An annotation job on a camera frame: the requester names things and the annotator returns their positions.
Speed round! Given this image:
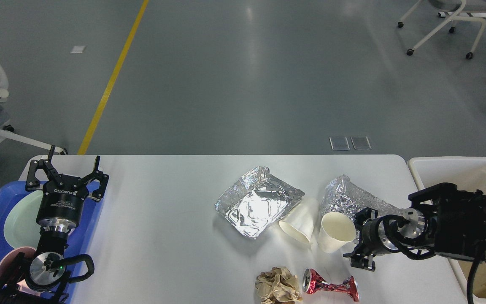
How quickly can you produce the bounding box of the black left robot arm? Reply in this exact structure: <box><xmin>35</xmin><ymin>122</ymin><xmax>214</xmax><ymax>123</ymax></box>
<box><xmin>0</xmin><ymin>146</ymin><xmax>109</xmax><ymax>304</ymax></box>

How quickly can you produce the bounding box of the lying white paper cup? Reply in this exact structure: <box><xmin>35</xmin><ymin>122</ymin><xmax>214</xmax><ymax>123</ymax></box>
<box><xmin>278</xmin><ymin>198</ymin><xmax>319</xmax><ymax>244</ymax></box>

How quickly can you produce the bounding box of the red foil wrapper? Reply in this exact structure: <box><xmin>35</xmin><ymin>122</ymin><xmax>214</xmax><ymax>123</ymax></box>
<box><xmin>302</xmin><ymin>268</ymin><xmax>360</xmax><ymax>302</ymax></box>

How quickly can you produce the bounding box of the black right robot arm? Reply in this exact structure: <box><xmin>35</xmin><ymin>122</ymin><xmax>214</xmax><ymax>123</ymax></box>
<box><xmin>343</xmin><ymin>182</ymin><xmax>486</xmax><ymax>304</ymax></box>

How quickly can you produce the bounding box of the white wheeled chair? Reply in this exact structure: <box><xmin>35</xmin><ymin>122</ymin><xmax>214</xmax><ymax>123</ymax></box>
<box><xmin>406</xmin><ymin>0</ymin><xmax>486</xmax><ymax>60</ymax></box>

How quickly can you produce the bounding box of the beige plastic bin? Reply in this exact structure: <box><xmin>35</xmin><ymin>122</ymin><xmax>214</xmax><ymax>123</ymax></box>
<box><xmin>407</xmin><ymin>156</ymin><xmax>486</xmax><ymax>304</ymax></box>

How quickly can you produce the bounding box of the flat aluminium foil tray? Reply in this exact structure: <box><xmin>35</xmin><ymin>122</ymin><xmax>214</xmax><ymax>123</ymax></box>
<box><xmin>214</xmin><ymin>167</ymin><xmax>305</xmax><ymax>240</ymax></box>

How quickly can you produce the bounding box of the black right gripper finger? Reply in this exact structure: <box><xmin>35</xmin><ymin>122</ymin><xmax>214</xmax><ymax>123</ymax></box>
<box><xmin>354</xmin><ymin>207</ymin><xmax>378</xmax><ymax>231</ymax></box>
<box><xmin>343</xmin><ymin>250</ymin><xmax>376</xmax><ymax>271</ymax></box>

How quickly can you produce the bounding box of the light green plate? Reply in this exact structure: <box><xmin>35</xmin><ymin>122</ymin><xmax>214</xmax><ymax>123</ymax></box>
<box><xmin>2</xmin><ymin>190</ymin><xmax>75</xmax><ymax>250</ymax></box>

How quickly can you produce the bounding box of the aluminium foil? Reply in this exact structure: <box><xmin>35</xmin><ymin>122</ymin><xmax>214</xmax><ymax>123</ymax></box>
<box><xmin>319</xmin><ymin>174</ymin><xmax>402</xmax><ymax>220</ymax></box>

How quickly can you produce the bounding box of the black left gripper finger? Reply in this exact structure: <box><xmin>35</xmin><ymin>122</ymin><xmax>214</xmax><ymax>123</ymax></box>
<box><xmin>25</xmin><ymin>146</ymin><xmax>64</xmax><ymax>192</ymax></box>
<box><xmin>76</xmin><ymin>156</ymin><xmax>110</xmax><ymax>202</ymax></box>

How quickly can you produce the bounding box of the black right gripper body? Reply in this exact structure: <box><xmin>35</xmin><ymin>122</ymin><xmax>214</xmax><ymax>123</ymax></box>
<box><xmin>360</xmin><ymin>208</ymin><xmax>425</xmax><ymax>256</ymax></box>

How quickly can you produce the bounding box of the white chair base bar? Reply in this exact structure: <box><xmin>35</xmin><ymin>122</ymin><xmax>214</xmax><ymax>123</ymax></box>
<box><xmin>438</xmin><ymin>11</ymin><xmax>486</xmax><ymax>19</ymax></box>

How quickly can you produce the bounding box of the crumpled brown paper ball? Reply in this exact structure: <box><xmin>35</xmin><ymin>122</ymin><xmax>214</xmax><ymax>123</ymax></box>
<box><xmin>255</xmin><ymin>267</ymin><xmax>302</xmax><ymax>304</ymax></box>

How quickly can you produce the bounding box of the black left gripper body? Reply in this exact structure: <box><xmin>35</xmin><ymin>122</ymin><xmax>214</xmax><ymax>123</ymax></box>
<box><xmin>36</xmin><ymin>182</ymin><xmax>89</xmax><ymax>229</ymax></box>

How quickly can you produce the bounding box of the upright white paper cup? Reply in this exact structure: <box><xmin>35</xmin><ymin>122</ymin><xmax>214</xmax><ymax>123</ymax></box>
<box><xmin>318</xmin><ymin>212</ymin><xmax>356</xmax><ymax>253</ymax></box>

